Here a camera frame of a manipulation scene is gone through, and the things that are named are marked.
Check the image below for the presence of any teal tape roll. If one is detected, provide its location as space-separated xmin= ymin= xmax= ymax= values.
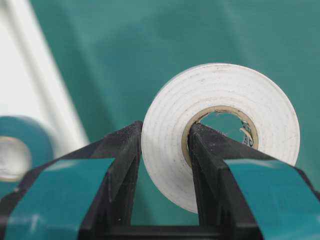
xmin=0 ymin=116 xmax=54 ymax=197

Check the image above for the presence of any white plastic tray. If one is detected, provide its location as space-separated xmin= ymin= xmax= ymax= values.
xmin=0 ymin=0 xmax=89 ymax=157

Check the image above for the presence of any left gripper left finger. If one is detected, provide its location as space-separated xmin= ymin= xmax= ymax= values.
xmin=0 ymin=121 xmax=143 ymax=240

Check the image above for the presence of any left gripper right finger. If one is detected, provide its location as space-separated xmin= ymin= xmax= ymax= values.
xmin=187 ymin=123 xmax=320 ymax=240

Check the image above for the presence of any white tape roll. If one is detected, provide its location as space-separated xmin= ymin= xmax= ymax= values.
xmin=141 ymin=63 xmax=300 ymax=213

